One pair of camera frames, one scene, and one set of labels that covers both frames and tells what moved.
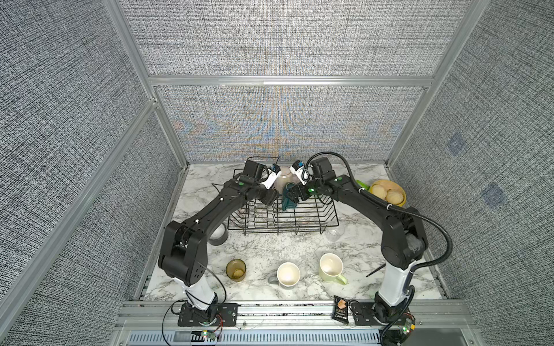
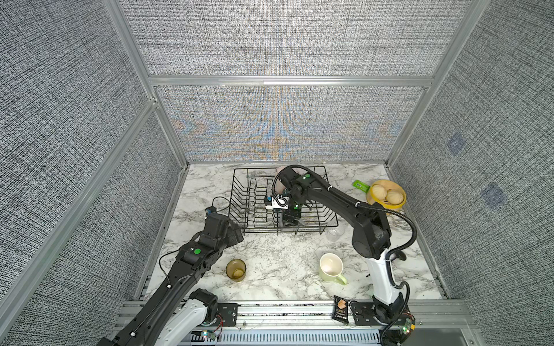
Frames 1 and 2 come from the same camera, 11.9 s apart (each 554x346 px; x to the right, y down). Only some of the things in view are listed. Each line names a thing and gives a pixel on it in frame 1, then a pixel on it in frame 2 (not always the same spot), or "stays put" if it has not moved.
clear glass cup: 334,233 stays put
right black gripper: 300,187 to 293,215
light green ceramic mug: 330,268 stays put
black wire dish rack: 319,213 stays put
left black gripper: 270,197 to 234,233
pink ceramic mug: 286,176 stays put
